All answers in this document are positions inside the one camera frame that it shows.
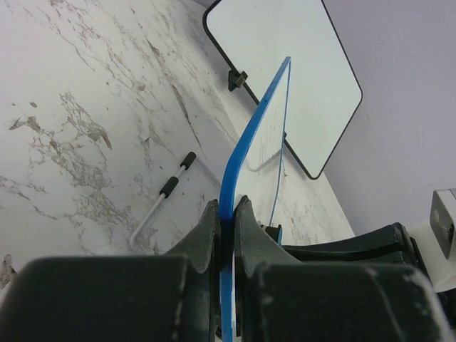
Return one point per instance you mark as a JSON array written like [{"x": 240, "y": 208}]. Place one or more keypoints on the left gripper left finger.
[{"x": 171, "y": 297}]

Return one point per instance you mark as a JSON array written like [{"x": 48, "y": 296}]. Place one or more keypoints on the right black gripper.
[{"x": 388, "y": 245}]

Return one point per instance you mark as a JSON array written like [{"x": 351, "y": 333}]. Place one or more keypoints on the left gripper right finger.
[{"x": 284, "y": 299}]

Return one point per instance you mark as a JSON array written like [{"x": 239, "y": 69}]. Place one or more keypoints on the small blue-framed whiteboard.
[{"x": 254, "y": 170}]

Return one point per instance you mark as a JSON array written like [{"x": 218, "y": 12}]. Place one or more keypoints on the large whiteboard left foot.
[{"x": 236, "y": 80}]

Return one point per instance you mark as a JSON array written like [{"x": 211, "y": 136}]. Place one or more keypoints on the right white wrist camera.
[{"x": 436, "y": 240}]

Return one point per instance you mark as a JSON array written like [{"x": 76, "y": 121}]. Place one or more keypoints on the white wire whiteboard stand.
[{"x": 167, "y": 190}]

